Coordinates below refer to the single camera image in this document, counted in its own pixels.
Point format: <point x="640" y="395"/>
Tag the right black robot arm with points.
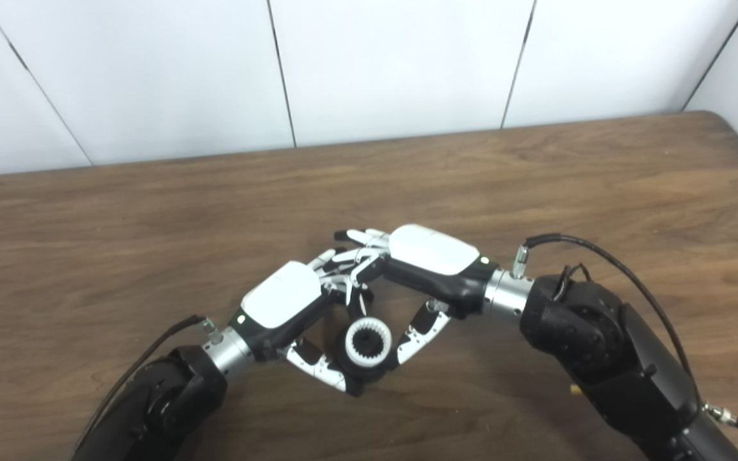
<point x="606" y="346"/>

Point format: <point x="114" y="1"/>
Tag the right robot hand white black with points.
<point x="433" y="256"/>

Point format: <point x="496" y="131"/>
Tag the round black part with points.
<point x="369" y="373"/>

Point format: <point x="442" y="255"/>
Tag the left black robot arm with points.
<point x="157" y="403"/>

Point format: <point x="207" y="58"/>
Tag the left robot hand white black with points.
<point x="279" y="301"/>

